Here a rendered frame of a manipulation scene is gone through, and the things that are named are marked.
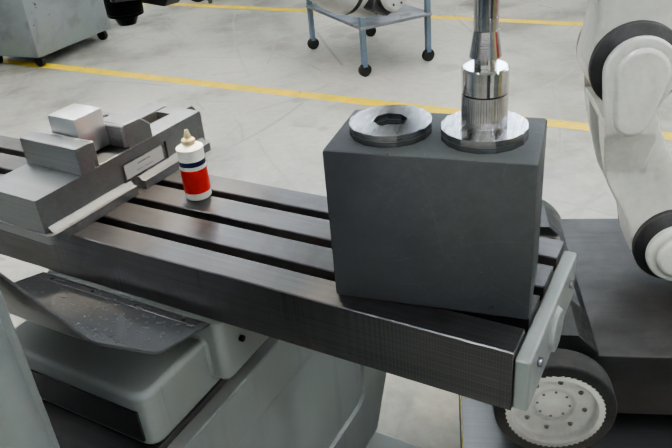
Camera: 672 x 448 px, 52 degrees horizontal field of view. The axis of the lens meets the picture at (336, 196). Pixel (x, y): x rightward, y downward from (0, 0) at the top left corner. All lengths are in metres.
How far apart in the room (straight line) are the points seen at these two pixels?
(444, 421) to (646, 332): 0.74
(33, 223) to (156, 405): 0.32
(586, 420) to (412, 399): 0.76
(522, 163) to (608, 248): 0.88
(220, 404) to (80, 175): 0.39
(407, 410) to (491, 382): 1.18
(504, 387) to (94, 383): 0.51
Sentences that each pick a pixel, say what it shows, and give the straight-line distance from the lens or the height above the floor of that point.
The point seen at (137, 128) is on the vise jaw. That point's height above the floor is 1.00.
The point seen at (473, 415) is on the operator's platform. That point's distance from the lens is 1.38.
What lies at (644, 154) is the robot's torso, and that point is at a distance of 1.26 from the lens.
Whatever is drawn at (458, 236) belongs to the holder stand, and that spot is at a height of 1.00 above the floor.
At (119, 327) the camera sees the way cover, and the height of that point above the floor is 0.85.
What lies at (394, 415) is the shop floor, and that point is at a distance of 1.93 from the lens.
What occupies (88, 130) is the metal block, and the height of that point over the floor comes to 1.02.
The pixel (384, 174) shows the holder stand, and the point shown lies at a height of 1.07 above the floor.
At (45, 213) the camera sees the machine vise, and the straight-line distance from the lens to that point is 1.04.
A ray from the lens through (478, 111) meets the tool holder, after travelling 0.71.
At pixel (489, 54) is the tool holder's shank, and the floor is 1.18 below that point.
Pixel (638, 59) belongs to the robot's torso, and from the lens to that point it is 1.16.
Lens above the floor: 1.39
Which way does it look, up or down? 28 degrees down
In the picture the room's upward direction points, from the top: 5 degrees counter-clockwise
